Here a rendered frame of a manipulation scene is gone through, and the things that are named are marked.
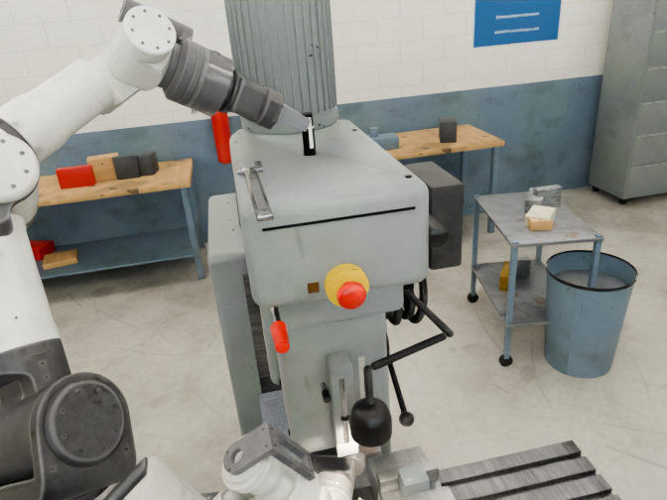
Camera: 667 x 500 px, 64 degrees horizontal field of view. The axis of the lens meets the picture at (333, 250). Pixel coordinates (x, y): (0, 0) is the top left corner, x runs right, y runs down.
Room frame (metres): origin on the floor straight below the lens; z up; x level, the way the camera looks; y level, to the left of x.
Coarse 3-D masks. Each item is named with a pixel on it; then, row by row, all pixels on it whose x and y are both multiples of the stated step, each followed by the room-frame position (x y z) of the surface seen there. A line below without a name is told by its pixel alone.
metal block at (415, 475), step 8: (416, 464) 0.93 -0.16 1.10; (400, 472) 0.91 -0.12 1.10; (408, 472) 0.91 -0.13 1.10; (416, 472) 0.91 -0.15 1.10; (424, 472) 0.91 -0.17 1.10; (400, 480) 0.91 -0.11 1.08; (408, 480) 0.89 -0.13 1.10; (416, 480) 0.89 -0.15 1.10; (424, 480) 0.88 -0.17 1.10; (400, 488) 0.91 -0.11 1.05; (408, 488) 0.87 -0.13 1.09; (416, 488) 0.88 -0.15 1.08; (424, 488) 0.88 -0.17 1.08
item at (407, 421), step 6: (390, 366) 0.89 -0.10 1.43; (390, 372) 0.88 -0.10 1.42; (396, 378) 0.87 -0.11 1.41; (396, 384) 0.85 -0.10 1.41; (396, 390) 0.85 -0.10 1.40; (402, 396) 0.83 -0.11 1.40; (402, 402) 0.82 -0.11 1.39; (402, 408) 0.81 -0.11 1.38; (402, 414) 0.80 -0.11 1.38; (408, 414) 0.80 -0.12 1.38; (402, 420) 0.79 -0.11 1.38; (408, 420) 0.79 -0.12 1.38; (408, 426) 0.78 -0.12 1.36
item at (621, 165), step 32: (640, 0) 5.14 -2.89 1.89; (608, 32) 5.50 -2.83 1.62; (640, 32) 5.08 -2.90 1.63; (608, 64) 5.43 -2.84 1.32; (640, 64) 5.01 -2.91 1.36; (608, 96) 5.37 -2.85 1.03; (640, 96) 4.97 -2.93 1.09; (608, 128) 5.30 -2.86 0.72; (640, 128) 4.96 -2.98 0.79; (608, 160) 5.24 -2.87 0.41; (640, 160) 4.97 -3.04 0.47; (608, 192) 5.17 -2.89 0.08; (640, 192) 4.99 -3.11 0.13
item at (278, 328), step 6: (276, 312) 0.68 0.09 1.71; (276, 318) 0.66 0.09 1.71; (276, 324) 0.64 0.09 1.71; (282, 324) 0.64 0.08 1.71; (276, 330) 0.63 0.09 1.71; (282, 330) 0.62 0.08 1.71; (276, 336) 0.61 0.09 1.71; (282, 336) 0.61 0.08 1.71; (276, 342) 0.60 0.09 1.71; (282, 342) 0.60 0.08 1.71; (288, 342) 0.60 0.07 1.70; (276, 348) 0.60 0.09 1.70; (282, 348) 0.60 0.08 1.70; (288, 348) 0.60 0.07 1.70
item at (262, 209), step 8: (240, 168) 0.79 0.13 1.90; (248, 168) 0.79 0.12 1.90; (256, 168) 0.79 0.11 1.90; (248, 176) 0.75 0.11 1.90; (256, 176) 0.74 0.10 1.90; (248, 184) 0.71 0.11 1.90; (256, 184) 0.71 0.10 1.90; (256, 192) 0.67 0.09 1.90; (264, 192) 0.67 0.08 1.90; (256, 200) 0.64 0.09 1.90; (264, 200) 0.64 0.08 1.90; (256, 208) 0.61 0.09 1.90; (264, 208) 0.61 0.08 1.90; (256, 216) 0.59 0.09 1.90; (264, 216) 0.58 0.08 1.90; (272, 216) 0.59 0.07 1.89
